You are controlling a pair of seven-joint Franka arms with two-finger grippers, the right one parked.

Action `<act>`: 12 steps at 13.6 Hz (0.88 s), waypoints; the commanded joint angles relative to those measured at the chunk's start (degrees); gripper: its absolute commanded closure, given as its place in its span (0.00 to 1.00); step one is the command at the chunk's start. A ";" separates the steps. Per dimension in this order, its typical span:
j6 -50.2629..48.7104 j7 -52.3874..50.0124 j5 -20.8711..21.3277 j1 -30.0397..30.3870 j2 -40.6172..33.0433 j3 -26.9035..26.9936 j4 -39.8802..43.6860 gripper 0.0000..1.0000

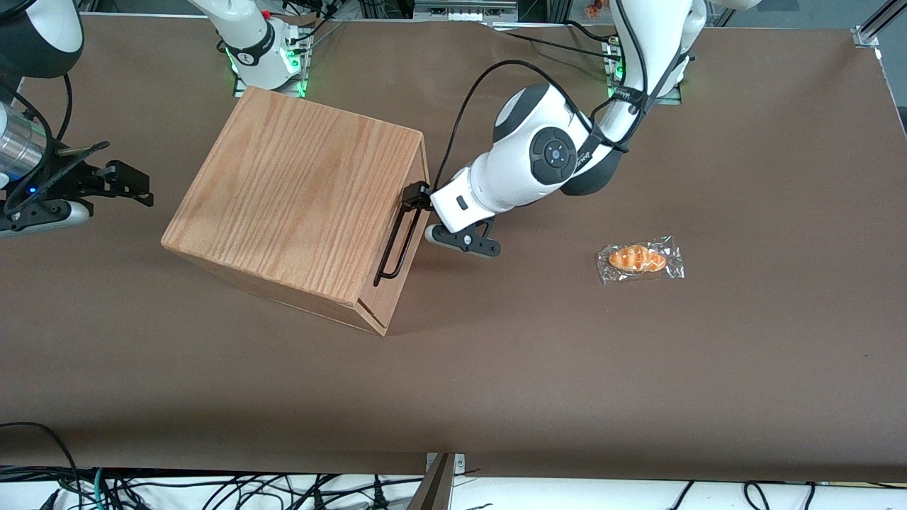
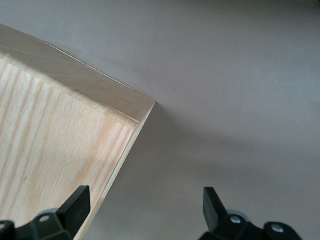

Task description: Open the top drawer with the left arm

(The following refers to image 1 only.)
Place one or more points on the wooden drawer front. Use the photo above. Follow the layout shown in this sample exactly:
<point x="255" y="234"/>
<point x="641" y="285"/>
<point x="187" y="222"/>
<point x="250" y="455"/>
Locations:
<point x="407" y="276"/>

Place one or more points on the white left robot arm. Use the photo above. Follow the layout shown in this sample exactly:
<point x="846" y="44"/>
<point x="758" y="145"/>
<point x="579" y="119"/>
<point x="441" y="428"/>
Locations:
<point x="553" y="152"/>

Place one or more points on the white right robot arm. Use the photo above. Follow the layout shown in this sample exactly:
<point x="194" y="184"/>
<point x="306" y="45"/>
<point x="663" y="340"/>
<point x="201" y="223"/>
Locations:
<point x="248" y="35"/>

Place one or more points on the wooden drawer cabinet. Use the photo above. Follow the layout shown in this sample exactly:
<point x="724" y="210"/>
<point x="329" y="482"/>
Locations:
<point x="283" y="198"/>

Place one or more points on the plastic wrapped bread roll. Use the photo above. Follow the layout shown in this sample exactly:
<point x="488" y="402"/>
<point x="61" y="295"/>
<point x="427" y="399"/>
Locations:
<point x="638" y="258"/>

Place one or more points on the grey equipment box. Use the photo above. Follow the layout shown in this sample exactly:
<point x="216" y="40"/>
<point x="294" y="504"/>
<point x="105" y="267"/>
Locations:
<point x="464" y="8"/>

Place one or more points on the table cover sheet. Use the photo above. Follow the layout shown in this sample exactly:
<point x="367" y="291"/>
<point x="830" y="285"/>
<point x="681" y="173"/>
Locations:
<point x="496" y="389"/>

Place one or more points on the small orange object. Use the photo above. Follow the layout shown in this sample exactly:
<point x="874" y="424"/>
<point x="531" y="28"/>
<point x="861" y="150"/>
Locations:
<point x="594" y="8"/>

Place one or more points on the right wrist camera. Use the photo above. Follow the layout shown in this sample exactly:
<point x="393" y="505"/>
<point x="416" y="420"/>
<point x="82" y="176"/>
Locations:
<point x="49" y="218"/>

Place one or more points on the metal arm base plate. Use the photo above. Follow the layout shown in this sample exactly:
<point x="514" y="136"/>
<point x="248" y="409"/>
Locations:
<point x="301" y="78"/>
<point x="673" y="100"/>

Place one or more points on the small metal bracket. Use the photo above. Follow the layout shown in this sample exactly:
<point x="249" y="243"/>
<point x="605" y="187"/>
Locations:
<point x="459" y="462"/>

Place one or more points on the dark camera post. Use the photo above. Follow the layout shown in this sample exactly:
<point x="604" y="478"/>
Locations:
<point x="434" y="492"/>

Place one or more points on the aluminium frame profile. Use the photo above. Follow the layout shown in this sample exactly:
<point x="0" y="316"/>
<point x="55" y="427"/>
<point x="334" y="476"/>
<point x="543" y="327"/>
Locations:
<point x="875" y="25"/>

